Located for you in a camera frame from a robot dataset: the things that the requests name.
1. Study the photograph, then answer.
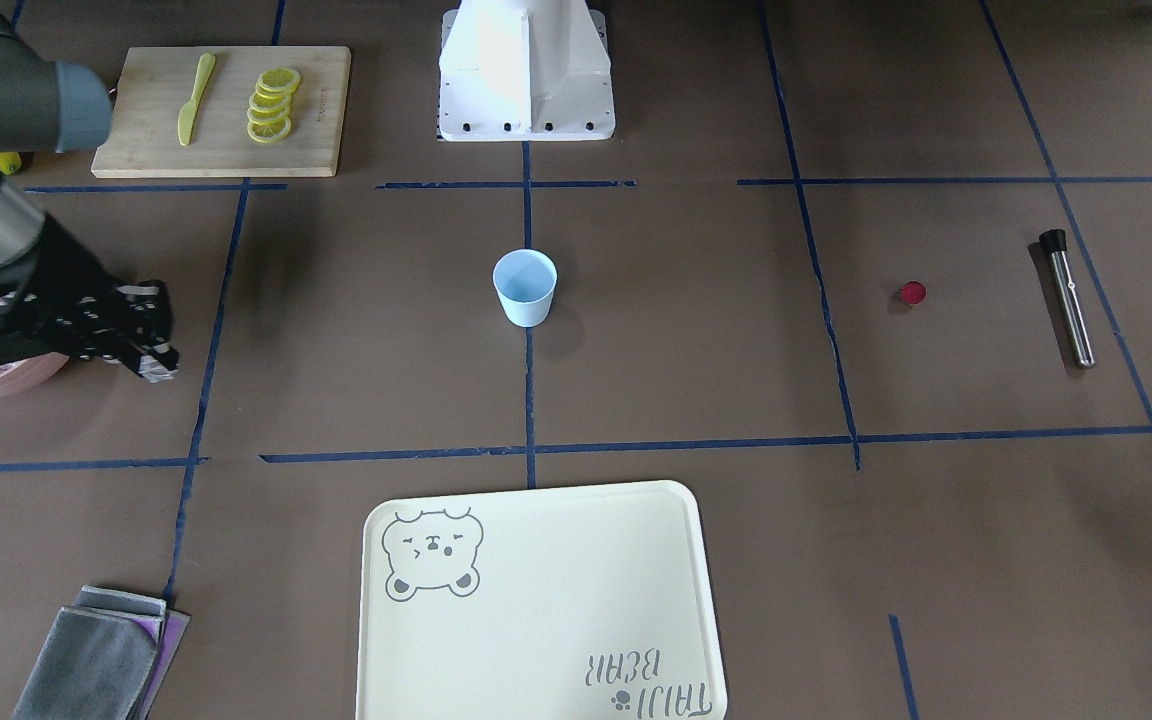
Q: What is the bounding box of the purple cloth underneath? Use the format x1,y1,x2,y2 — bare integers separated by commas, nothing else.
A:
131,611,191,719

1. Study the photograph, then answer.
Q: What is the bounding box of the light blue plastic cup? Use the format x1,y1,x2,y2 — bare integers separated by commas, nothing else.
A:
492,249,558,328

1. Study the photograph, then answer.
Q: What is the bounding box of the yellow plastic knife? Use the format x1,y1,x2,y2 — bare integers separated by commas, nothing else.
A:
175,53,218,147

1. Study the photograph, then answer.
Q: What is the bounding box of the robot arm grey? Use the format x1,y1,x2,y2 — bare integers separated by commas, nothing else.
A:
0,13,179,382

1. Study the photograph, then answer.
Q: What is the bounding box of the grey folded cloth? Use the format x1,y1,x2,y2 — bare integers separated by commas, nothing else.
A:
12,585,166,719

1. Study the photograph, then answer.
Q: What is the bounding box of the red strawberry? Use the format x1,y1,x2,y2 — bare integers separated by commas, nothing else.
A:
899,281,929,306

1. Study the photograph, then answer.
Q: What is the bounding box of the steel muddler black tip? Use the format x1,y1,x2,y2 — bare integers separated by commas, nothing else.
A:
1039,228,1096,369

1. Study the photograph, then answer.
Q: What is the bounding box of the whole yellow lemon bottom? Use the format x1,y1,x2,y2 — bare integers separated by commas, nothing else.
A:
0,151,24,176

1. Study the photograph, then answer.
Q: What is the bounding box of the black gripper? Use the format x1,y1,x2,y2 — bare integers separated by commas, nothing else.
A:
0,217,180,382

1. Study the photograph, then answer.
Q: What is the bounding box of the cream bear serving tray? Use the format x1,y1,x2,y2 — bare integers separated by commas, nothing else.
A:
355,480,730,719

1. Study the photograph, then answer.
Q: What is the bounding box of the lemon slice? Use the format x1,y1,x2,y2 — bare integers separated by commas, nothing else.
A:
247,118,293,143
256,67,302,97

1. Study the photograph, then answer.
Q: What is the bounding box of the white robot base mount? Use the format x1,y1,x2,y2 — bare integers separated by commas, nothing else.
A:
435,1,617,143

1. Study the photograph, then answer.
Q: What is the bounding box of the lemon slice front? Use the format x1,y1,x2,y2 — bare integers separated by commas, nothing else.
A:
247,118,293,143

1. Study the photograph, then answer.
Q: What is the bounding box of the wooden cutting board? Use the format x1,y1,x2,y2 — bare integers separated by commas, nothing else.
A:
91,46,353,179

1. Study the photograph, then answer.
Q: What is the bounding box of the lemon slice back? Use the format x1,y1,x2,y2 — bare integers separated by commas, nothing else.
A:
256,67,302,97

